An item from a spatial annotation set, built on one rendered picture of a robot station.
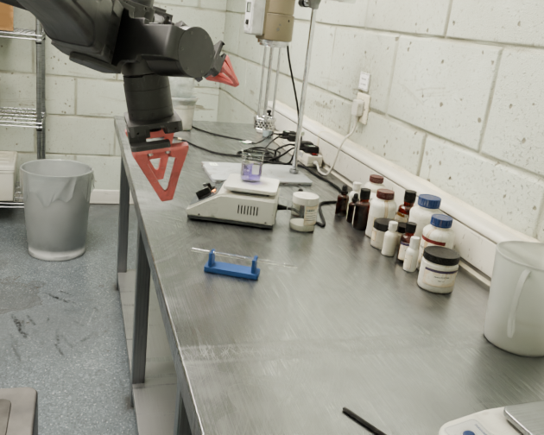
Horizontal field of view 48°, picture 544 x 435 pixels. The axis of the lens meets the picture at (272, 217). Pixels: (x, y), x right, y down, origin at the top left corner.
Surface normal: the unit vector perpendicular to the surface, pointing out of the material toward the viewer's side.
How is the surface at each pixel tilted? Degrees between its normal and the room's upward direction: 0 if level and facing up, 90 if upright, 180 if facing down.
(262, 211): 90
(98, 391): 0
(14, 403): 0
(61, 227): 94
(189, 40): 84
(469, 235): 90
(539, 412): 0
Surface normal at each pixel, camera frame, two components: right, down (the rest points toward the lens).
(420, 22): -0.95, -0.01
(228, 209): -0.07, 0.30
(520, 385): 0.11, -0.94
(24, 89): 0.28, 0.33
